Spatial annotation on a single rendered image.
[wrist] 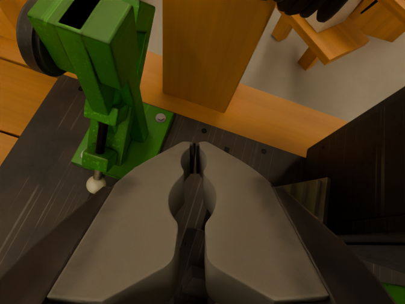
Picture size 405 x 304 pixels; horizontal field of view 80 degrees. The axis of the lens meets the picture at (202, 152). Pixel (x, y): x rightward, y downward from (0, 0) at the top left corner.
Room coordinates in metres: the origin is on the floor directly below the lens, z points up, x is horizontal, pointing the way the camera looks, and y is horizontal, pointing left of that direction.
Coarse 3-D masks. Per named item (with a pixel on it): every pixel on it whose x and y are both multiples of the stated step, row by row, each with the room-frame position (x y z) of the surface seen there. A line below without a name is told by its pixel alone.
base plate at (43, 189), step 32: (64, 96) 0.16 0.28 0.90; (32, 128) 0.08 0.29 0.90; (64, 128) 0.11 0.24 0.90; (192, 128) 0.21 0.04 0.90; (32, 160) 0.03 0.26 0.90; (64, 160) 0.06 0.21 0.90; (256, 160) 0.20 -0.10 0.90; (288, 160) 0.23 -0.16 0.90; (0, 192) -0.03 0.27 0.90; (32, 192) -0.01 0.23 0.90; (64, 192) 0.01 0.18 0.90; (192, 192) 0.09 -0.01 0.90; (0, 224) -0.07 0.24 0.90; (32, 224) -0.05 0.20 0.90; (192, 224) 0.04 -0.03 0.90; (0, 256) -0.11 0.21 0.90
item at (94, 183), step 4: (96, 172) 0.05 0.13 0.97; (100, 172) 0.05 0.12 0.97; (92, 176) 0.04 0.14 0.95; (96, 176) 0.05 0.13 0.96; (100, 176) 0.05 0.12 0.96; (88, 180) 0.04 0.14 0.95; (92, 180) 0.04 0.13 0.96; (96, 180) 0.04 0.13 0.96; (100, 180) 0.04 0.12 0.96; (104, 180) 0.05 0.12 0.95; (88, 184) 0.03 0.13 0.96; (92, 184) 0.03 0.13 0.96; (96, 184) 0.04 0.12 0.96; (100, 184) 0.04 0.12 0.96; (104, 184) 0.04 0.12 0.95; (88, 188) 0.03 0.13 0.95; (92, 188) 0.03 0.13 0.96; (96, 188) 0.03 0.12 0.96; (100, 188) 0.03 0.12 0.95; (92, 192) 0.02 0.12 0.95
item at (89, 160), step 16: (128, 0) 0.19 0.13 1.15; (144, 16) 0.20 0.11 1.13; (144, 32) 0.20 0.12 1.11; (144, 48) 0.19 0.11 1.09; (112, 112) 0.11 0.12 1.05; (128, 112) 0.13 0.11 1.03; (96, 128) 0.10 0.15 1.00; (128, 128) 0.12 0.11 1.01; (96, 144) 0.08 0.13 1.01; (112, 144) 0.09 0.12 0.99; (96, 160) 0.06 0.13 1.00; (112, 160) 0.07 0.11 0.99
